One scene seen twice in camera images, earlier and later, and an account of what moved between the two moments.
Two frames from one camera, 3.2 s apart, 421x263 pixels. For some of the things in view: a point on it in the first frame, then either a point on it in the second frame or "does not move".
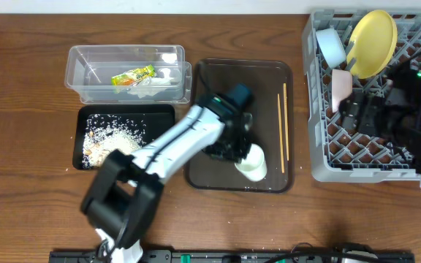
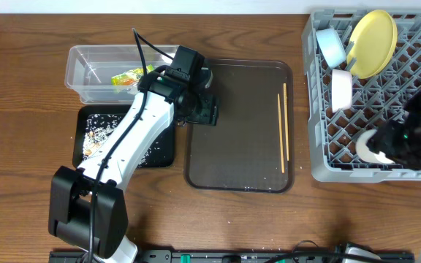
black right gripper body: (359, 117) to (384, 140)
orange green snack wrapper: (132, 77) does not move
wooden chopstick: (281, 134) does not move
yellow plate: (375, 39) does not move
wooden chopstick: (286, 120) does not move
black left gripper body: (233, 145) to (203, 112)
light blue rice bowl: (331, 47) does not move
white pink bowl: (341, 87) does not move
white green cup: (253, 166) to (368, 155)
